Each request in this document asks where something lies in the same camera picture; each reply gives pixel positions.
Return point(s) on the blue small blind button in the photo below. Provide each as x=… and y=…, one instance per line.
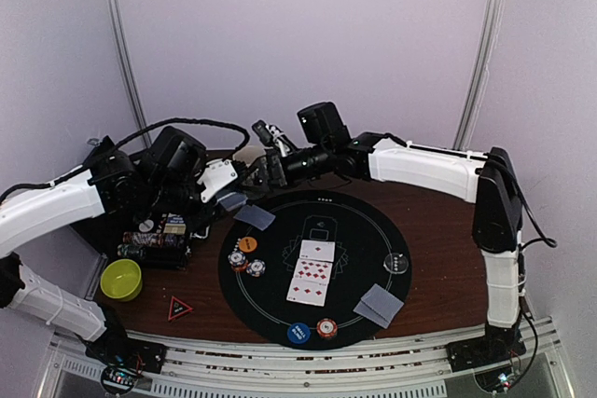
x=298, y=333

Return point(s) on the blue card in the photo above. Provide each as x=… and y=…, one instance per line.
x=378, y=306
x=255, y=216

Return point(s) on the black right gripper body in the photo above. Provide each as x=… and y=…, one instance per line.
x=275, y=170

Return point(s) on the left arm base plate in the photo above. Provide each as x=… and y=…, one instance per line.
x=136, y=355

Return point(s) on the three of diamonds card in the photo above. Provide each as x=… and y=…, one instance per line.
x=307, y=292

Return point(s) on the white dealer button in case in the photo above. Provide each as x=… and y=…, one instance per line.
x=146, y=226

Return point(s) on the aluminium frame post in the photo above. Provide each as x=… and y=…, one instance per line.
x=480, y=74
x=125, y=64

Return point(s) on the clear dealer button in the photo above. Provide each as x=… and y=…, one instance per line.
x=396, y=263

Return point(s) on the texas holdem card box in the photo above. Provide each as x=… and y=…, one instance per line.
x=174, y=224

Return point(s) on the round black poker mat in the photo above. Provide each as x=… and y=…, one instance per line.
x=363, y=236

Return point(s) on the left aluminium frame post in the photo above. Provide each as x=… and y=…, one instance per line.
x=125, y=64

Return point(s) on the black poker chip case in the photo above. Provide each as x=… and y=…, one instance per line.
x=154, y=244

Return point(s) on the nine of diamonds card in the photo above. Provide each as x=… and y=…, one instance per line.
x=313, y=270

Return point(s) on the lime green bowl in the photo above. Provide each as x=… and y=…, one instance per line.
x=122, y=280

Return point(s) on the red poker chip stack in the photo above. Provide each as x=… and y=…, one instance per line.
x=327, y=329

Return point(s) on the dark white poker chip stack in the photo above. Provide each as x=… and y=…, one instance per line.
x=256, y=268

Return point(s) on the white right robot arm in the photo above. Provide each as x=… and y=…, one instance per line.
x=485, y=179

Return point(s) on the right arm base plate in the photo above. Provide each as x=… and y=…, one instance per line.
x=481, y=351

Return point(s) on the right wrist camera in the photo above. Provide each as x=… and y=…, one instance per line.
x=273, y=137

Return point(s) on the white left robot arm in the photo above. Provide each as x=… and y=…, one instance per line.
x=29, y=214

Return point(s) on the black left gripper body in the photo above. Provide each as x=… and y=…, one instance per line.
x=169, y=196

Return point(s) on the right aluminium frame post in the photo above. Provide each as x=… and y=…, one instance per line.
x=480, y=74

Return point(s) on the red black triangle token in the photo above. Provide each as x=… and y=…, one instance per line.
x=178, y=309

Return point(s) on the blue playing card deck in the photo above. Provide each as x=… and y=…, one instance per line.
x=232, y=201

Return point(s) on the orange big blind button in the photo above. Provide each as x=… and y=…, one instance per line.
x=247, y=244

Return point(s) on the blue white poker chip stack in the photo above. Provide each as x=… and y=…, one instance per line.
x=237, y=261

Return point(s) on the aluminium front rail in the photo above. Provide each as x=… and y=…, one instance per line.
x=408, y=366

